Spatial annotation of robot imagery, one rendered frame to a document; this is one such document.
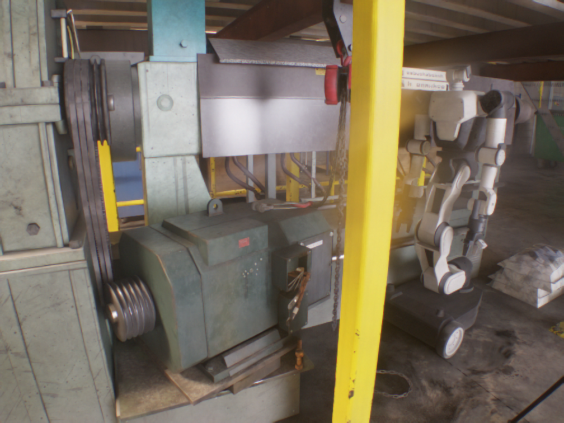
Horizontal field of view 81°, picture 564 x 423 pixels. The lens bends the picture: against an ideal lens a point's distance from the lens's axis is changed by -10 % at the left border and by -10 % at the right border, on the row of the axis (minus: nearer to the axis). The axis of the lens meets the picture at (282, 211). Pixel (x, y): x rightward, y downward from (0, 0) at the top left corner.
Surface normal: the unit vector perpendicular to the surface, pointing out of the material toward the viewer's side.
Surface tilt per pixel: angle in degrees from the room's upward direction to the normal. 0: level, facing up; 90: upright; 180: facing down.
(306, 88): 78
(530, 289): 64
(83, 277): 90
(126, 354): 0
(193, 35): 90
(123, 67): 54
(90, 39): 90
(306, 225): 45
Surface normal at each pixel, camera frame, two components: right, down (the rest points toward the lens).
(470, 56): -0.91, 0.11
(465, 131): -0.20, 0.40
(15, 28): 0.41, 0.08
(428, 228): -0.76, -0.26
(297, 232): 0.49, -0.54
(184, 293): 0.69, 0.20
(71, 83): 0.38, -0.15
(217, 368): 0.00, -0.96
